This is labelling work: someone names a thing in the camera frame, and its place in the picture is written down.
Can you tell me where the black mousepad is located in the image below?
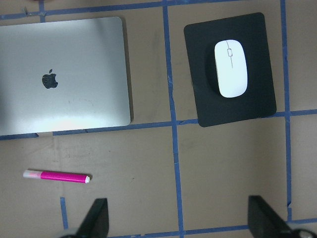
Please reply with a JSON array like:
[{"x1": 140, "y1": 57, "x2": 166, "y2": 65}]
[{"x1": 184, "y1": 12, "x2": 276, "y2": 127}]

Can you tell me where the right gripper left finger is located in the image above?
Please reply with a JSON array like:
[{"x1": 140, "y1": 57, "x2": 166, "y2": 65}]
[{"x1": 76, "y1": 198, "x2": 109, "y2": 238}]

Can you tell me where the silver laptop notebook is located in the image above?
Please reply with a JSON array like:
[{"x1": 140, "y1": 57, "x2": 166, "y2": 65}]
[{"x1": 0, "y1": 17, "x2": 131, "y2": 135}]

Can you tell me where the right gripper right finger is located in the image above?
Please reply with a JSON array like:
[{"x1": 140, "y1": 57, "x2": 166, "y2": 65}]
[{"x1": 248, "y1": 195, "x2": 297, "y2": 238}]

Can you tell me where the pink marker pen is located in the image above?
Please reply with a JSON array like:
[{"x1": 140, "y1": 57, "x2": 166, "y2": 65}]
[{"x1": 23, "y1": 170, "x2": 90, "y2": 184}]

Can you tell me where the white computer mouse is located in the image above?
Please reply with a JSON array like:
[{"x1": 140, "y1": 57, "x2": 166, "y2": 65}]
[{"x1": 214, "y1": 39, "x2": 248, "y2": 98}]

